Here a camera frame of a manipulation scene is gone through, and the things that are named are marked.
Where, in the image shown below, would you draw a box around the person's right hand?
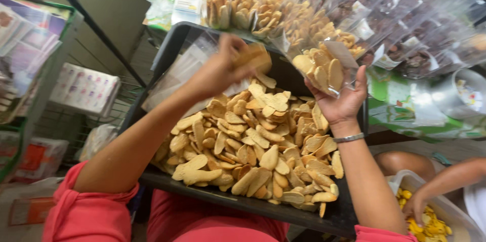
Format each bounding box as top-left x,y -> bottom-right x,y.
304,65 -> 368,127

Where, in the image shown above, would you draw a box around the person's left hand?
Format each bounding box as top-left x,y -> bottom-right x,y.
186,33 -> 259,101

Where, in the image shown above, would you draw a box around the handful of tan biscuits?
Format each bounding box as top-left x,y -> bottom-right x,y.
235,42 -> 273,76

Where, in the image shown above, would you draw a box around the clear bag with biscuits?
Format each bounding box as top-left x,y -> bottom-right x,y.
290,39 -> 360,97

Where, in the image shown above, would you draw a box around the row of packed biscuit bags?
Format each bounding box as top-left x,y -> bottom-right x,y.
205,0 -> 366,60

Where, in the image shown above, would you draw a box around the large black tray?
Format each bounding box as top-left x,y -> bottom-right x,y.
119,21 -> 370,239

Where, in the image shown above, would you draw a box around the stack of empty clear bags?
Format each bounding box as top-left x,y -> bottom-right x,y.
141,31 -> 251,118

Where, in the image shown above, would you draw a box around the pile of loose tan biscuits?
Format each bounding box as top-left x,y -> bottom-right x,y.
152,74 -> 345,218

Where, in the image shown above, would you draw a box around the white patterned packet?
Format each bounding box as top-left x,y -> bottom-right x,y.
49,62 -> 122,118

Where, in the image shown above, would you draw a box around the crumpled clear plastic bag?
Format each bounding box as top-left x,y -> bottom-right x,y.
77,124 -> 119,162

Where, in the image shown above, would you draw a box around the heap of brown cookie bags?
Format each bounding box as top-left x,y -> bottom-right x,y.
283,0 -> 486,80

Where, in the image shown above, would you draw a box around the green rack with goods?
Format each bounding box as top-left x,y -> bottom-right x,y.
0,0 -> 85,185

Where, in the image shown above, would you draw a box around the person's pink clothing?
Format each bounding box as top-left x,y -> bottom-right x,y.
41,160 -> 419,242

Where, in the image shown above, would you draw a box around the red and white bag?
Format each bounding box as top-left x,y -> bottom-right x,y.
0,131 -> 70,183

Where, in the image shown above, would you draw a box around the clear plastic tub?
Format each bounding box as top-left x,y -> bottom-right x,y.
432,68 -> 486,120

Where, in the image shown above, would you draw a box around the yellow snack pieces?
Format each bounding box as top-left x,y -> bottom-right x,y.
396,188 -> 453,242

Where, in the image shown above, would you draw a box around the white bag with orange box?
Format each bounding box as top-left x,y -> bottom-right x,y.
0,177 -> 66,242

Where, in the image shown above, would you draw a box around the white plastic container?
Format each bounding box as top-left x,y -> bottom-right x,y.
387,169 -> 486,242

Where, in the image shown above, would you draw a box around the black wire rack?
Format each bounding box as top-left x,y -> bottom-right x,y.
33,0 -> 149,165

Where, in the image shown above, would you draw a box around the silver bracelet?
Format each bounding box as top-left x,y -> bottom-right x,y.
333,132 -> 365,144

